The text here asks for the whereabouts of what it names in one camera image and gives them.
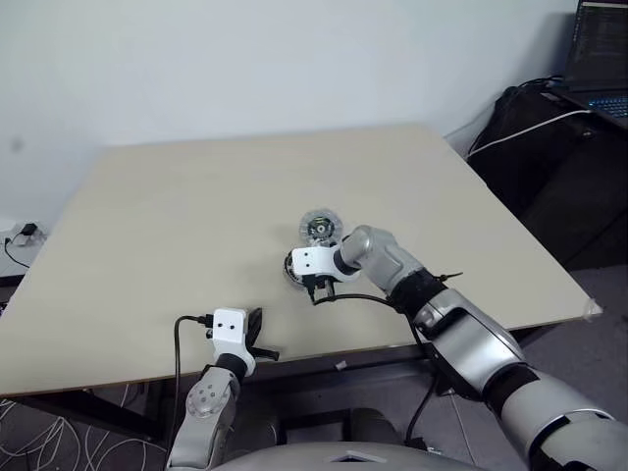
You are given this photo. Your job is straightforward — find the black bag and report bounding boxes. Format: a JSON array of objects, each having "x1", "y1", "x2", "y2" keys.
[{"x1": 465, "y1": 78, "x2": 628, "y2": 271}]

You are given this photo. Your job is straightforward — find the grey robot torso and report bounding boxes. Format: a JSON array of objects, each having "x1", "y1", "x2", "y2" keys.
[{"x1": 215, "y1": 441, "x2": 492, "y2": 471}]

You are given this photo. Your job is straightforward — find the white power strip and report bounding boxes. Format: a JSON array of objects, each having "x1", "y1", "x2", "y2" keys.
[{"x1": 8, "y1": 221, "x2": 49, "y2": 247}]

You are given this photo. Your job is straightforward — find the black adapter cable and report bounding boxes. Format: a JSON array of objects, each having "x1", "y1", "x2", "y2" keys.
[{"x1": 3, "y1": 234, "x2": 31, "y2": 270}]

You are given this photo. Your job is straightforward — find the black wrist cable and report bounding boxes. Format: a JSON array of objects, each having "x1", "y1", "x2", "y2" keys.
[
  {"x1": 307, "y1": 287, "x2": 441, "y2": 447},
  {"x1": 169, "y1": 313, "x2": 215, "y2": 445}
]

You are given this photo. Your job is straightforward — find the black laptop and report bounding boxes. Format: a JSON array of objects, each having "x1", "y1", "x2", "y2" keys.
[{"x1": 558, "y1": 0, "x2": 628, "y2": 119}]

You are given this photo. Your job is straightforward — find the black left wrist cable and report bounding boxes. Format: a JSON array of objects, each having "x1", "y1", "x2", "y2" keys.
[{"x1": 169, "y1": 313, "x2": 215, "y2": 445}]

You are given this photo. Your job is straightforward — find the white cable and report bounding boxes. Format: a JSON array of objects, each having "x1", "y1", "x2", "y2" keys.
[{"x1": 468, "y1": 108, "x2": 595, "y2": 157}]

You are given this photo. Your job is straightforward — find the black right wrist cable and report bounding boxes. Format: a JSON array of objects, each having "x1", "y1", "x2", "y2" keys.
[{"x1": 307, "y1": 287, "x2": 441, "y2": 447}]

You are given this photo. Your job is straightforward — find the grey round container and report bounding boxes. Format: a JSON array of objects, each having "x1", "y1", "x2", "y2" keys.
[{"x1": 281, "y1": 247, "x2": 305, "y2": 295}]

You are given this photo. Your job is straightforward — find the black laptop cable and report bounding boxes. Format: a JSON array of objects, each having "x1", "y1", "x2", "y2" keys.
[{"x1": 514, "y1": 74, "x2": 565, "y2": 99}]

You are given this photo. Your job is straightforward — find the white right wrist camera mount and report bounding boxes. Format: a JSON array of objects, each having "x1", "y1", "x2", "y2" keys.
[{"x1": 288, "y1": 244, "x2": 362, "y2": 286}]

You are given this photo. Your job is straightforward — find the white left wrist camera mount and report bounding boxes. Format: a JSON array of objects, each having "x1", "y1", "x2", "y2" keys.
[{"x1": 204, "y1": 306, "x2": 257, "y2": 378}]

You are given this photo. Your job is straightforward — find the black table frame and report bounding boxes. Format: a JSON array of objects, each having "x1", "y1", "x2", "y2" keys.
[{"x1": 0, "y1": 327, "x2": 590, "y2": 443}]

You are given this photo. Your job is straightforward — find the clear round tape roll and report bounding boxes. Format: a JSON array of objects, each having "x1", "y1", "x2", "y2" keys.
[{"x1": 298, "y1": 209, "x2": 341, "y2": 247}]

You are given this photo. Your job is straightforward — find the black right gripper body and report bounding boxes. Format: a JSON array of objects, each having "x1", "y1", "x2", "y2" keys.
[{"x1": 299, "y1": 274, "x2": 339, "y2": 298}]

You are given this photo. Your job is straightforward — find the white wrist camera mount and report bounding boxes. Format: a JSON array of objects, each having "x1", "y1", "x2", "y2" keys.
[
  {"x1": 288, "y1": 244, "x2": 362, "y2": 286},
  {"x1": 204, "y1": 306, "x2": 257, "y2": 378}
]

